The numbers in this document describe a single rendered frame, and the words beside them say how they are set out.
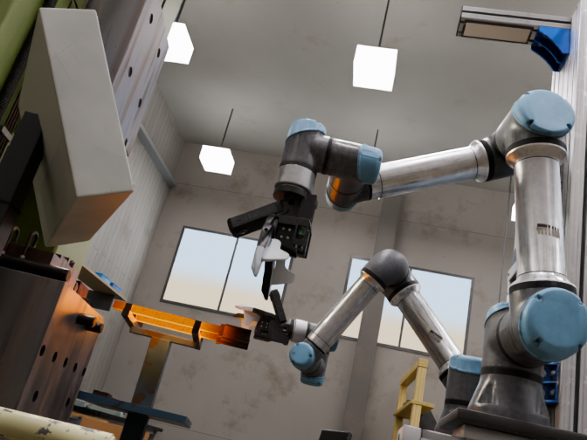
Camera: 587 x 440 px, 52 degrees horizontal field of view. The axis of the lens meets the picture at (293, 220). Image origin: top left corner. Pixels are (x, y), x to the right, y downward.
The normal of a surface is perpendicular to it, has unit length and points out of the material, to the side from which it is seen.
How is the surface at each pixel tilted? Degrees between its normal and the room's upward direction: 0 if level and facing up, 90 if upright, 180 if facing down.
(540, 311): 97
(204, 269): 90
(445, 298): 90
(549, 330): 97
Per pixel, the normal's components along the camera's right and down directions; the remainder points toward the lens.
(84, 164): 0.47, -0.24
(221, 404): -0.08, -0.40
